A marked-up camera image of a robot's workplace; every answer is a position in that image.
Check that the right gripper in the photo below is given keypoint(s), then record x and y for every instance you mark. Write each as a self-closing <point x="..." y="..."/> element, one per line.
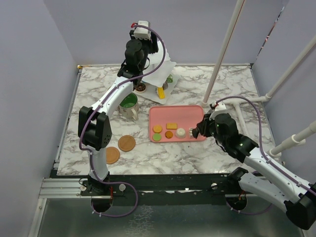
<point x="203" y="125"/>

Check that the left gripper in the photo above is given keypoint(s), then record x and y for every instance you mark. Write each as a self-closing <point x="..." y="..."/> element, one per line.
<point x="150" y="41"/>

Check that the sprinkled white cake slice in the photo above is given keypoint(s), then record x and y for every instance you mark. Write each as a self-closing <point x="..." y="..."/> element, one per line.
<point x="191" y="132"/>

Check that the white round cake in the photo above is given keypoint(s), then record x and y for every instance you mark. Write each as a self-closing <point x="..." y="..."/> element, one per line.
<point x="180" y="133"/>

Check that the square yellow biscuit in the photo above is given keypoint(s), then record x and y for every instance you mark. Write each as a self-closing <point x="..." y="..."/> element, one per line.
<point x="171" y="126"/>

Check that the chocolate sprinkled donut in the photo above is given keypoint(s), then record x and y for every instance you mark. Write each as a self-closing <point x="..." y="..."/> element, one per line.
<point x="140" y="88"/>

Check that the green cake piece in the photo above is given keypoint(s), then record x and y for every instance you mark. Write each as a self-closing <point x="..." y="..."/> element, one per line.
<point x="169" y="79"/>

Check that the white three-tier cake stand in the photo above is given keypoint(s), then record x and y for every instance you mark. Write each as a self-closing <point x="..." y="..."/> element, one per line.
<point x="158" y="78"/>

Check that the dark strawberry cake slice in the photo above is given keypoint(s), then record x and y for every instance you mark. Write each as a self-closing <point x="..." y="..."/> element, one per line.
<point x="165" y="86"/>

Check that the orange round cookie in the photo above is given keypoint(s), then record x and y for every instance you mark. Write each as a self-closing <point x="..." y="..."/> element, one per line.
<point x="157" y="128"/>

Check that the yellow layered cake slice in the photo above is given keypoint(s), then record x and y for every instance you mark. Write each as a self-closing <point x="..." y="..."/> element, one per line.
<point x="160" y="92"/>

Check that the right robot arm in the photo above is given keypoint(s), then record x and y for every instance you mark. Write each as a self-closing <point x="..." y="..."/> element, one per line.
<point x="301" y="210"/>

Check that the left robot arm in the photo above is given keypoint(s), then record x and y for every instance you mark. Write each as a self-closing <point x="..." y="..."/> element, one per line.
<point x="94" y="129"/>

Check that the brown round cookie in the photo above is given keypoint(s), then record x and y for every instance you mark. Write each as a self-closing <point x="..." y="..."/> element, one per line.
<point x="168" y="134"/>

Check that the green macaron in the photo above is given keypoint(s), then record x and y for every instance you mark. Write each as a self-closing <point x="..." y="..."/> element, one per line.
<point x="156" y="137"/>

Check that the green-inside ceramic mug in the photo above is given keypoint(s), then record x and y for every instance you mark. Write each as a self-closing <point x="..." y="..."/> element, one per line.
<point x="129" y="107"/>

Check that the wooden coaster upper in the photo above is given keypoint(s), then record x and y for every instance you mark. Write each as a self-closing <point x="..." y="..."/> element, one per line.
<point x="126" y="143"/>

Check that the wooden coaster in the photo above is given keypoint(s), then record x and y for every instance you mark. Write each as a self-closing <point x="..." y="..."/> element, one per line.
<point x="126" y="143"/>
<point x="112" y="155"/>

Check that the wooden coaster lower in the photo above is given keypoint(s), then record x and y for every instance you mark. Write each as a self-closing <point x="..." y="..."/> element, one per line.
<point x="112" y="155"/>

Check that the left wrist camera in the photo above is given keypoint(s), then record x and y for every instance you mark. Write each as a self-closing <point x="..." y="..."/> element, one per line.
<point x="141" y="33"/>

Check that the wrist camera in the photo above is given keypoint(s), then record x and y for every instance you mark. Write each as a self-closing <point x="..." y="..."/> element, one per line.
<point x="218" y="108"/>
<point x="141" y="33"/>

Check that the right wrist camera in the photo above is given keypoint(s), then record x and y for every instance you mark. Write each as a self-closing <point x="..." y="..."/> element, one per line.
<point x="218" y="108"/>

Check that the aluminium mounting rail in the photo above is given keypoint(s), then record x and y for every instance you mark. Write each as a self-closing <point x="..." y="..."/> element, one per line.
<point x="216" y="184"/>

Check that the white pvc pipe frame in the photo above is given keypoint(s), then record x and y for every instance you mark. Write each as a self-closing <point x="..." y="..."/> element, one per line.
<point x="272" y="34"/>

